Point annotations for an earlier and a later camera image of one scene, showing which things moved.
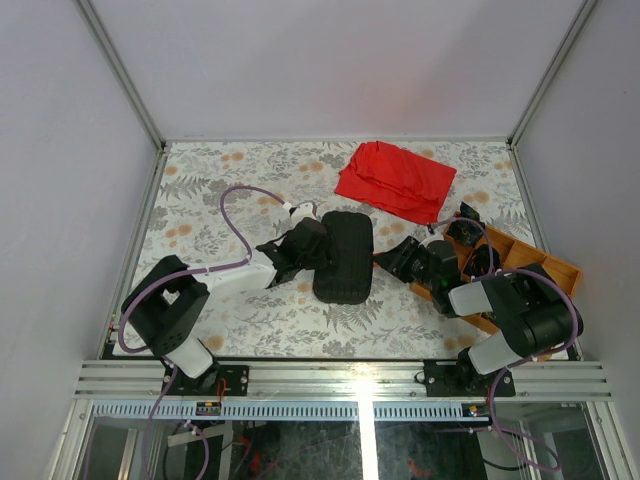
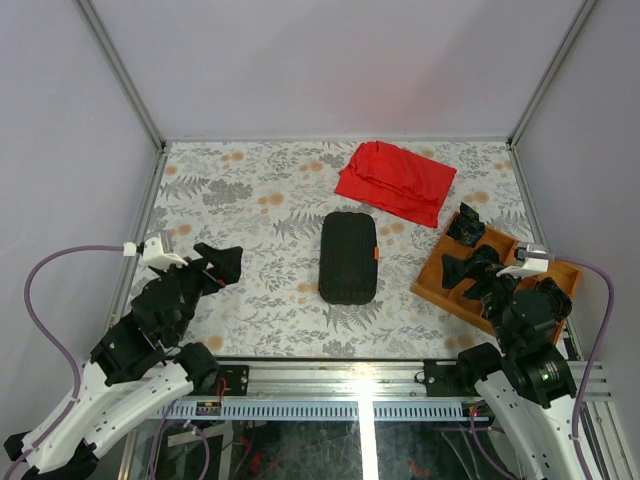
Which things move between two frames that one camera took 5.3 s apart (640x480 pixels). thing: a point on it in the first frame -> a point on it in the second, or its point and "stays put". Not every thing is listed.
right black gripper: [396, 260] -> [488, 274]
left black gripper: [325, 259] -> [228, 262]
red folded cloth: [397, 180] stays put
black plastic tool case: [350, 278] stays put
